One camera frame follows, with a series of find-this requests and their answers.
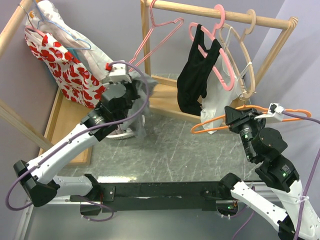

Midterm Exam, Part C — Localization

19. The white pale pink garment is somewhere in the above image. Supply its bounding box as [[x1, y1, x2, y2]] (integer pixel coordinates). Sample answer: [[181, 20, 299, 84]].
[[31, 0, 113, 84]]

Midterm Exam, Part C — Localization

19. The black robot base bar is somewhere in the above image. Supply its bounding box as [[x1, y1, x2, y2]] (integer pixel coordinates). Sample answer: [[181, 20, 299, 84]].
[[69, 173, 248, 213]]

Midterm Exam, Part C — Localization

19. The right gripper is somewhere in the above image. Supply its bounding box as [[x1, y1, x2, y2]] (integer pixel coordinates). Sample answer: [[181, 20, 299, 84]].
[[222, 104, 263, 160]]

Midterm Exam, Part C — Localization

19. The right wooden clothes rack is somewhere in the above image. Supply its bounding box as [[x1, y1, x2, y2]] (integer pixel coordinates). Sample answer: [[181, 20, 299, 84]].
[[134, 0, 298, 107]]

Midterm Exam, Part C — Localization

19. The purple cable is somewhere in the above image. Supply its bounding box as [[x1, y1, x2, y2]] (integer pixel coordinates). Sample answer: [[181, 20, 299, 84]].
[[231, 111, 320, 240], [5, 61, 150, 211]]

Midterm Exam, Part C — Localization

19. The white plastic laundry basket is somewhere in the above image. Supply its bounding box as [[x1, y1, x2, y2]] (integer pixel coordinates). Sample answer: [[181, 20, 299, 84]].
[[106, 114, 145, 140]]

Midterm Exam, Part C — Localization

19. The white sheer tank top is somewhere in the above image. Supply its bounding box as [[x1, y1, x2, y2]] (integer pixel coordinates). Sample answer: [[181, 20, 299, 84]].
[[199, 26, 253, 135]]

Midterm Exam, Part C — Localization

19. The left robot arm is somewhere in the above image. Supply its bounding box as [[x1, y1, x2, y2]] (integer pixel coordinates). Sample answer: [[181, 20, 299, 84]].
[[13, 83, 143, 207]]

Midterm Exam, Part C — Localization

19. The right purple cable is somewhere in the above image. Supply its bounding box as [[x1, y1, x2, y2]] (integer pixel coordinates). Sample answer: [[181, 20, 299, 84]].
[[231, 111, 320, 240]]

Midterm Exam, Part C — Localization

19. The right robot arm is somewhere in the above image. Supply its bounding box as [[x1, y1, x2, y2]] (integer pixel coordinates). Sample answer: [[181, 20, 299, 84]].
[[219, 103, 320, 240]]

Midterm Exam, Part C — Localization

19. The blue wire hanger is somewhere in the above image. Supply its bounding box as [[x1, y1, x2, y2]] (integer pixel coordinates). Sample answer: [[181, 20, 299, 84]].
[[33, 0, 92, 51]]

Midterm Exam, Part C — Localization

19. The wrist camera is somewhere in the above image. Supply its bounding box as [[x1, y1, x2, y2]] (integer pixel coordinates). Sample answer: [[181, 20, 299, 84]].
[[254, 103, 285, 124], [105, 60, 132, 83]]

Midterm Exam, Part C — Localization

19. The orange plastic hanger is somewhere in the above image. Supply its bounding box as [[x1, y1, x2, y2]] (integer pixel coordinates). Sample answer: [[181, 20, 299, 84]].
[[190, 93, 312, 134]]

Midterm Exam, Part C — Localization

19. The grey tank top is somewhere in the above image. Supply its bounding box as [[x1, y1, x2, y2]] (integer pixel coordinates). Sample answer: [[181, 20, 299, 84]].
[[121, 70, 158, 138]]

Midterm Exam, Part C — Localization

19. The mauve pink tank top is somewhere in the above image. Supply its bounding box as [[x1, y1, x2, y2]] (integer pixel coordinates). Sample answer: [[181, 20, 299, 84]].
[[115, 125, 131, 135]]

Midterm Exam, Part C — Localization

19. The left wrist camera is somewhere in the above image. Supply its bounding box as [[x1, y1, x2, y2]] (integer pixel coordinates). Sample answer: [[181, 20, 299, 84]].
[[105, 60, 132, 83]]

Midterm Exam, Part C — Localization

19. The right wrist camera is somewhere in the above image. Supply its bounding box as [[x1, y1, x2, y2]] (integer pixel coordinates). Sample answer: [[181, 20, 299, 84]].
[[254, 103, 285, 124]]

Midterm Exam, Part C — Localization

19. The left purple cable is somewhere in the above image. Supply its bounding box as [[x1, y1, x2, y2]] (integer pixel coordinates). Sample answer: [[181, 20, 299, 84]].
[[5, 61, 150, 211]]

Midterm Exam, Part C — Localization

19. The black tank top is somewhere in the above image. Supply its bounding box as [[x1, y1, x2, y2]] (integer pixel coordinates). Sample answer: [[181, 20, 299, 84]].
[[177, 32, 218, 116]]

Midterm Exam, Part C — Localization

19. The red floral white garment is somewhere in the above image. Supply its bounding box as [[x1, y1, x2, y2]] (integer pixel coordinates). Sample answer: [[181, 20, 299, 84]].
[[24, 26, 106, 109]]

